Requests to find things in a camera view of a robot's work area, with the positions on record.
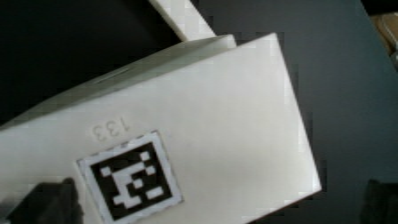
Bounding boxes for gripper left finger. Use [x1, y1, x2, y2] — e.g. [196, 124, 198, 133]
[2, 178, 80, 224]

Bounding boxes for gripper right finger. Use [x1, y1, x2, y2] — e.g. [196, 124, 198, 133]
[359, 179, 398, 224]

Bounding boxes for white cabinet top block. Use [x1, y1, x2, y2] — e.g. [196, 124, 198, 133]
[0, 35, 322, 224]

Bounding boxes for white left fence piece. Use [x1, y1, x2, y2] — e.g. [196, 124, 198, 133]
[148, 0, 215, 42]

